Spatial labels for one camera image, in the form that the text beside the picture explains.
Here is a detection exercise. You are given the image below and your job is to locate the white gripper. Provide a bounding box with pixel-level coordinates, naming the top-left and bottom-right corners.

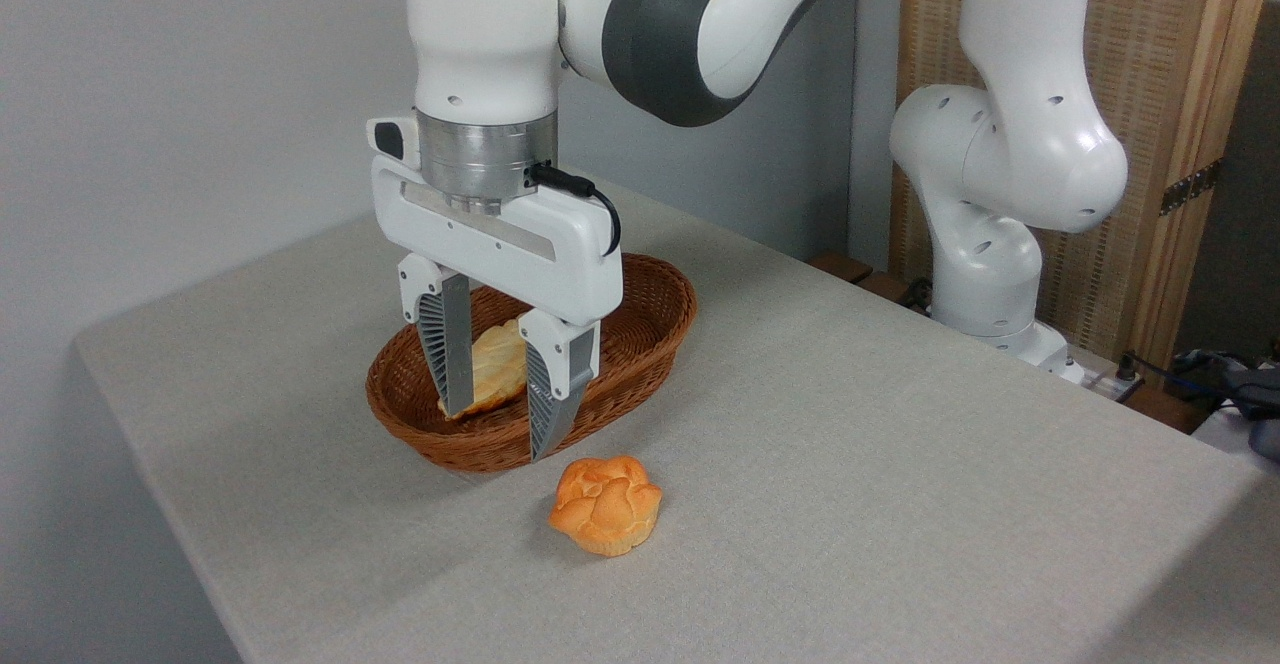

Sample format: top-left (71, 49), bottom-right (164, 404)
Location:
top-left (371, 154), bottom-right (624, 463)

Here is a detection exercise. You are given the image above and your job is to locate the orange flower-shaped bread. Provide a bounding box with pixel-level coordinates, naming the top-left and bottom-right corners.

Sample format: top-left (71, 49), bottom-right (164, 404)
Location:
top-left (547, 455), bottom-right (665, 558)

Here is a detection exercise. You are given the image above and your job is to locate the pale yellow bread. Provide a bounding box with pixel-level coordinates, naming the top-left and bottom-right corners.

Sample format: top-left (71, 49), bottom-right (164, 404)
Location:
top-left (438, 318), bottom-right (530, 421)

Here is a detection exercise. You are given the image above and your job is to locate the brown oval wicker basket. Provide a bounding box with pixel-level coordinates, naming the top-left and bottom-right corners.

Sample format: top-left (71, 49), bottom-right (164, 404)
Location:
top-left (365, 252), bottom-right (699, 474)

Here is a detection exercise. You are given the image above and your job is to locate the grey tablecloth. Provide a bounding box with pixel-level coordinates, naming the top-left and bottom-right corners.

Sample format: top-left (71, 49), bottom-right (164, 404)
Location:
top-left (75, 179), bottom-right (1280, 664)

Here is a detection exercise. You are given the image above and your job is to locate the dark metal hinge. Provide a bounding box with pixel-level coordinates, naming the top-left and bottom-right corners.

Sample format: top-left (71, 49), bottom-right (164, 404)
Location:
top-left (1159, 158), bottom-right (1224, 218)

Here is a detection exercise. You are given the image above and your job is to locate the wooden rattan folding screen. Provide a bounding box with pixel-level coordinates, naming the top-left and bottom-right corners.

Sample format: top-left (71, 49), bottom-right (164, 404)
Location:
top-left (888, 0), bottom-right (1280, 377)

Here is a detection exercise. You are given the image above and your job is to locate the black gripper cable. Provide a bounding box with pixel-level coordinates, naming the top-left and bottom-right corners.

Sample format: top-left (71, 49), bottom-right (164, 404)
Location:
top-left (527, 162), bottom-right (623, 257)

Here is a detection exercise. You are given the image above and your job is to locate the black cable bundle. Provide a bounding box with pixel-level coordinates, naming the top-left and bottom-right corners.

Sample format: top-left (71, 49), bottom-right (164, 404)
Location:
top-left (1118, 346), bottom-right (1280, 417)

